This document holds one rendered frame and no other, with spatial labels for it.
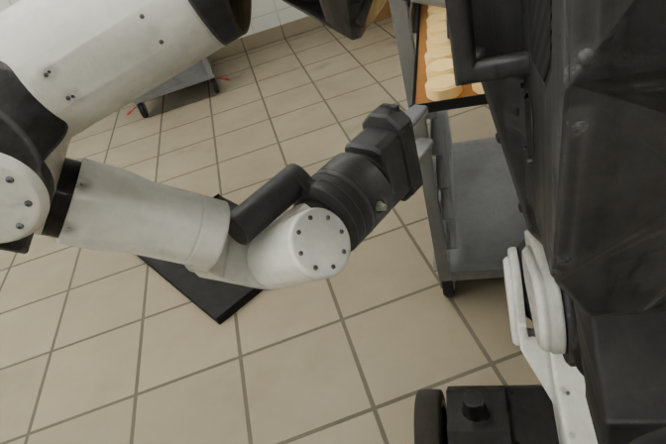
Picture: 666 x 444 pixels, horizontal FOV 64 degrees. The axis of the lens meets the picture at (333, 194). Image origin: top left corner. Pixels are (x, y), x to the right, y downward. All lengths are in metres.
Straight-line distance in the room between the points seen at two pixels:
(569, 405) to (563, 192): 0.62
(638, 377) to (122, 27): 0.41
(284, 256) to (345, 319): 1.06
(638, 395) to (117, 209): 0.40
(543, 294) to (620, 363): 0.13
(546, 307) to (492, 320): 0.93
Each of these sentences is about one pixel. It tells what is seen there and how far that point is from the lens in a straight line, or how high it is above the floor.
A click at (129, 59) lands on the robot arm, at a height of 1.02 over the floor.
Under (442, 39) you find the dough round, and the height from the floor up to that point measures 0.79.
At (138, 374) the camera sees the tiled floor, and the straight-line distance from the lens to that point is 1.69.
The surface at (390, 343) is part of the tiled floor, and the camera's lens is 1.44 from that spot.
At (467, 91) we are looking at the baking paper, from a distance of 0.77.
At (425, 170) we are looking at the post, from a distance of 1.18.
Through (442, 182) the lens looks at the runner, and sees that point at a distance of 1.23.
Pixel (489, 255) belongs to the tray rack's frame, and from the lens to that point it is 1.41.
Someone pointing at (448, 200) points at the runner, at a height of 0.32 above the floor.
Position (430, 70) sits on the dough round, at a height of 0.79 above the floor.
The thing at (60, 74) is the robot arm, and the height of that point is 1.02.
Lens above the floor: 1.10
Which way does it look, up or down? 33 degrees down
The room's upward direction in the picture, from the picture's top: 16 degrees counter-clockwise
